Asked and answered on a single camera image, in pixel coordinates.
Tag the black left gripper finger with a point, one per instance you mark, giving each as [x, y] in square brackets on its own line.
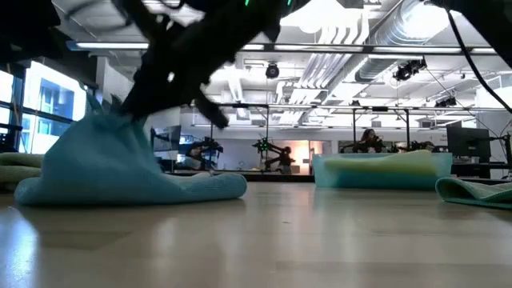
[212, 112]
[148, 100]

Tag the blue microfiber towel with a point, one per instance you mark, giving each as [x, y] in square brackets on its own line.
[104, 168]

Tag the pale green microfiber towel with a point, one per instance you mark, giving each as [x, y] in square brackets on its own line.
[472, 194]
[20, 168]

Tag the blue towel with white label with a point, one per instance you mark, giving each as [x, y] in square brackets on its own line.
[360, 182]

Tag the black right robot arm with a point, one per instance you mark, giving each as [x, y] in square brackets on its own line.
[492, 20]

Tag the black background robot arm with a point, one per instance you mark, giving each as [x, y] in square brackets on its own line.
[204, 150]
[276, 154]

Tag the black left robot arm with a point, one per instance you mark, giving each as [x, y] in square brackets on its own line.
[240, 12]

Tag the angled black monitor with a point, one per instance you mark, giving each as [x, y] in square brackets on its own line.
[166, 138]

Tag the snake plant in white pot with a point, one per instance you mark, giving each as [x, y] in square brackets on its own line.
[94, 106]

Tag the translucent green plastic bin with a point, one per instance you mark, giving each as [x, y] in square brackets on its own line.
[320, 168]

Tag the person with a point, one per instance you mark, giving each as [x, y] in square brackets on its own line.
[369, 138]

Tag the long ceiling light bar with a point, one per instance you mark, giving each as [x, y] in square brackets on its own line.
[360, 49]

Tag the black computer monitor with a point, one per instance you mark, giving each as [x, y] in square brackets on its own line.
[469, 144]

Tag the black ceiling camera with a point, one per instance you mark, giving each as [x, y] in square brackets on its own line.
[272, 70]
[408, 70]

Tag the black background gantry frame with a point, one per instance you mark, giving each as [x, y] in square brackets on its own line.
[354, 124]

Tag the silver ceiling air duct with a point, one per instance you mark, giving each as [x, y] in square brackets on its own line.
[400, 40]

